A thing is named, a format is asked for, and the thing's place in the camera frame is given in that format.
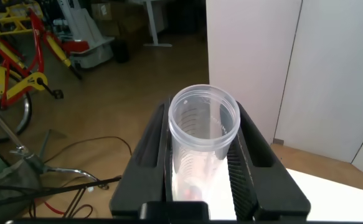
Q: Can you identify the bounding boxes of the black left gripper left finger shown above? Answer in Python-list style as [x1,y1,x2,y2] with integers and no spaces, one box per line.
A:
[109,98,173,218]

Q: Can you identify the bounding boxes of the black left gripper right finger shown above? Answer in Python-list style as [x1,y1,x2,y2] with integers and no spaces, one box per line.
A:
[226,101,312,222]

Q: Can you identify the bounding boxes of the test tube with red liquid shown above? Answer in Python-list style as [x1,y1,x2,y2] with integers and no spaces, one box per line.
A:
[167,83,241,203]

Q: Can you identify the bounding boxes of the black metal bar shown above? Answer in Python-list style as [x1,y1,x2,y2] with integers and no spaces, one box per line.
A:
[0,176,122,202]

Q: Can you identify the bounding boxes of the white folding partition with hinge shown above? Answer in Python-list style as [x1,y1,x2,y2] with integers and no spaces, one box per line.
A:
[205,0,363,187]

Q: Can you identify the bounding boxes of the black floor bin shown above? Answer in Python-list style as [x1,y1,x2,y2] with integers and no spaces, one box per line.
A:
[111,39,131,63]

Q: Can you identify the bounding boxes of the dark green rounded cover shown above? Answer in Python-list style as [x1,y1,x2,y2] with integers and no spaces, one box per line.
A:
[0,138,44,220]

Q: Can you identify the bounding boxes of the red plastic part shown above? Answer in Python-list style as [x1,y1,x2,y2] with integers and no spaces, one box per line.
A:
[61,39,90,54]

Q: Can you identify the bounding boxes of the white standing desk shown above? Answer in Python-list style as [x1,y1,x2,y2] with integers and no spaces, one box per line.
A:
[137,0,173,48]

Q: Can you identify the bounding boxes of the white machine base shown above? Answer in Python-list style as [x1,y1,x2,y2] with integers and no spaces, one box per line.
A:
[56,0,115,69]

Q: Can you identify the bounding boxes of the brown cardboard box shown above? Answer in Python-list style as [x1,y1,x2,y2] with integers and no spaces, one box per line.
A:
[90,1,148,40]

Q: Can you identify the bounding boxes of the red and yellow bicycle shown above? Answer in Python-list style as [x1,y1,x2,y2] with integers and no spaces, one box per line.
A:
[0,7,65,144]

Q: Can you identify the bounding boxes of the black floor cable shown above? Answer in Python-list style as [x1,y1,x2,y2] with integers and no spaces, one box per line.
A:
[42,135,133,164]

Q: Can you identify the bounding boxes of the grey metal frame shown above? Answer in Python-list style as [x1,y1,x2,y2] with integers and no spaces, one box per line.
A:
[9,129,110,191]

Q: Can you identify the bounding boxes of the red floor cable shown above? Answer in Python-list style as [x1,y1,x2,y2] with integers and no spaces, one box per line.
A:
[42,200,67,216]

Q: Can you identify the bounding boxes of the yellow handled tool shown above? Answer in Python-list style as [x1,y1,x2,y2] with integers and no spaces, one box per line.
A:
[45,34,83,80]

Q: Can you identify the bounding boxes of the yellow metal cart frame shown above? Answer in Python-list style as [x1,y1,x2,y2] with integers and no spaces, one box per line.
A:
[0,0,44,35]

